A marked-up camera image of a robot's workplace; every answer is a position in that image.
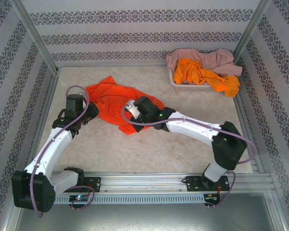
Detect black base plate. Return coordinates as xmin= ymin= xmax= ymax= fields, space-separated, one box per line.
xmin=185 ymin=175 xmax=230 ymax=193
xmin=83 ymin=177 xmax=102 ymax=193

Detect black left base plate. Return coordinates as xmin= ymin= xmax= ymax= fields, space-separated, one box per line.
xmin=83 ymin=177 xmax=102 ymax=193

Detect aluminium frame post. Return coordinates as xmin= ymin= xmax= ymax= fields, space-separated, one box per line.
xmin=11 ymin=0 xmax=60 ymax=74
xmin=232 ymin=0 xmax=272 ymax=61

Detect white plastic basket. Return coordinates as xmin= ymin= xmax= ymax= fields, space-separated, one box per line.
xmin=168 ymin=68 xmax=214 ymax=92

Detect aluminium frame rail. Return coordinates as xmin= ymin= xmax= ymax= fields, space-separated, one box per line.
xmin=23 ymin=68 xmax=62 ymax=176
xmin=56 ymin=63 xmax=171 ymax=69
xmin=233 ymin=95 xmax=265 ymax=174

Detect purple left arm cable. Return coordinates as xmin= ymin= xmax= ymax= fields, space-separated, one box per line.
xmin=30 ymin=85 xmax=96 ymax=218

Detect aluminium mounting rail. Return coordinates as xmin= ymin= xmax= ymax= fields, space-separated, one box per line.
xmin=50 ymin=171 xmax=273 ymax=193

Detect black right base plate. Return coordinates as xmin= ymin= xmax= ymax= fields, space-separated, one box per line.
xmin=185 ymin=175 xmax=230 ymax=193

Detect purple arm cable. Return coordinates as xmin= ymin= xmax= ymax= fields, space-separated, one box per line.
xmin=30 ymin=85 xmax=96 ymax=218
xmin=121 ymin=103 xmax=257 ymax=210

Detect red-orange shorts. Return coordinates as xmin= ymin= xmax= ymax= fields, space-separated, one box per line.
xmin=85 ymin=76 xmax=165 ymax=136

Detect light orange shorts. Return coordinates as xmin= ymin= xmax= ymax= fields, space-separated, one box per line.
xmin=172 ymin=58 xmax=241 ymax=98

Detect grey metal sheet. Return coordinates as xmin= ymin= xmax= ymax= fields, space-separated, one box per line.
xmin=4 ymin=192 xmax=287 ymax=231

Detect slotted grey cable duct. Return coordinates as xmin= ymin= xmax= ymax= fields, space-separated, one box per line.
xmin=54 ymin=193 xmax=222 ymax=205

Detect pink shorts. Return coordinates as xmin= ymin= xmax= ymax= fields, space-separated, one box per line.
xmin=165 ymin=48 xmax=243 ymax=77

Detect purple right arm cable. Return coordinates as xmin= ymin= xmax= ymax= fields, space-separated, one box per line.
xmin=121 ymin=103 xmax=257 ymax=210

